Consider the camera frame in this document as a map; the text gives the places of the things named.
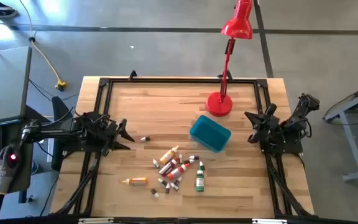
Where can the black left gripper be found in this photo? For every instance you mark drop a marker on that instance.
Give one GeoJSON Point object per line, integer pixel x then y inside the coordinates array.
{"type": "Point", "coordinates": [110, 137]}

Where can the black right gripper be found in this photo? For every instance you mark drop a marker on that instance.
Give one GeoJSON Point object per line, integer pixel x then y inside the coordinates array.
{"type": "Point", "coordinates": [267, 129]}

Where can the yellow-capped orange coloring bottle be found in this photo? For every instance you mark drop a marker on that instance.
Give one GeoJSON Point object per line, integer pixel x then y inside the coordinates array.
{"type": "Point", "coordinates": [137, 181]}
{"type": "Point", "coordinates": [168, 156]}

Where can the teal plastic bin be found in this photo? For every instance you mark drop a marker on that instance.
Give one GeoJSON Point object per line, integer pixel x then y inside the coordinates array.
{"type": "Point", "coordinates": [210, 133]}

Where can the red-capped dark red bottle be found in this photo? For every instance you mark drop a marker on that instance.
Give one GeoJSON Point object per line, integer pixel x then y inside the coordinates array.
{"type": "Point", "coordinates": [167, 168]}

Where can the small dark dropper bottle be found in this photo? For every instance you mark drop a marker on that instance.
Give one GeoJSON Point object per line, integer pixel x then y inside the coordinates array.
{"type": "Point", "coordinates": [154, 193]}
{"type": "Point", "coordinates": [180, 159]}
{"type": "Point", "coordinates": [202, 165]}
{"type": "Point", "coordinates": [162, 182]}

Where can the orange-capped red bottle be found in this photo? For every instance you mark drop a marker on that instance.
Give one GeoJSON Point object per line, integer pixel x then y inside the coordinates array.
{"type": "Point", "coordinates": [176, 172]}

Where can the small red dropper bottle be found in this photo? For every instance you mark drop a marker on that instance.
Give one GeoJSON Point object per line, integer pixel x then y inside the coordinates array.
{"type": "Point", "coordinates": [167, 188]}
{"type": "Point", "coordinates": [189, 161]}

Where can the small purple dropper bottle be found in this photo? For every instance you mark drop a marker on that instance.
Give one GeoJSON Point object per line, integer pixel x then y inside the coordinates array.
{"type": "Point", "coordinates": [178, 181]}

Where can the small green dropper bottle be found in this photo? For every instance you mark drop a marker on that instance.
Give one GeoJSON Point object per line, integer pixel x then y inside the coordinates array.
{"type": "Point", "coordinates": [174, 186]}

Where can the large green coloring bottle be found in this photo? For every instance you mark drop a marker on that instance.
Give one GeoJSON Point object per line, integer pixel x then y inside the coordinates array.
{"type": "Point", "coordinates": [200, 182]}

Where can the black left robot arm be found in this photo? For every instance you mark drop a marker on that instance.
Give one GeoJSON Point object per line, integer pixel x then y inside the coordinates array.
{"type": "Point", "coordinates": [85, 130]}

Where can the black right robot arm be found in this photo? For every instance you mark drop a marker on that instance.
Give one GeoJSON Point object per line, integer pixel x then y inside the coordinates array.
{"type": "Point", "coordinates": [291, 127]}

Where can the red desk lamp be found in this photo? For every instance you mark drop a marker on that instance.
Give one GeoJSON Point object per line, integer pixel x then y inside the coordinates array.
{"type": "Point", "coordinates": [219, 104]}

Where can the black desk base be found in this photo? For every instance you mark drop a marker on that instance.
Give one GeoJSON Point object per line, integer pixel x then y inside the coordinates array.
{"type": "Point", "coordinates": [60, 107]}

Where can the clear plastic bottle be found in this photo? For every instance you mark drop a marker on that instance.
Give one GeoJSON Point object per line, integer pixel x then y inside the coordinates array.
{"type": "Point", "coordinates": [41, 141]}

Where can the grey metal table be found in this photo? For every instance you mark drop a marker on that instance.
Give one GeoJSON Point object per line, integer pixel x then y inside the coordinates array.
{"type": "Point", "coordinates": [351, 146]}

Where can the person's hand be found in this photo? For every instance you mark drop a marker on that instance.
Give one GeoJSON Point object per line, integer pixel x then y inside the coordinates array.
{"type": "Point", "coordinates": [3, 171]}

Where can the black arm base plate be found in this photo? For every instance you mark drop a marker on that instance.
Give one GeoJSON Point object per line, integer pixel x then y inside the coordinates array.
{"type": "Point", "coordinates": [294, 151]}
{"type": "Point", "coordinates": [73, 150]}

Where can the black frame bracket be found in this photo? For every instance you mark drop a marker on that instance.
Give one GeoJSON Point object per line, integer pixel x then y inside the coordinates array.
{"type": "Point", "coordinates": [220, 76]}
{"type": "Point", "coordinates": [132, 75]}

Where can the black aluminium table frame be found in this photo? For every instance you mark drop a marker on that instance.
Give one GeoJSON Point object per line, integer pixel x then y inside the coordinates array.
{"type": "Point", "coordinates": [182, 80]}

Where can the silver metal bracket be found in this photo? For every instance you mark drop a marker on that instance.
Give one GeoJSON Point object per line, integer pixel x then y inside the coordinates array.
{"type": "Point", "coordinates": [95, 221]}
{"type": "Point", "coordinates": [269, 221]}

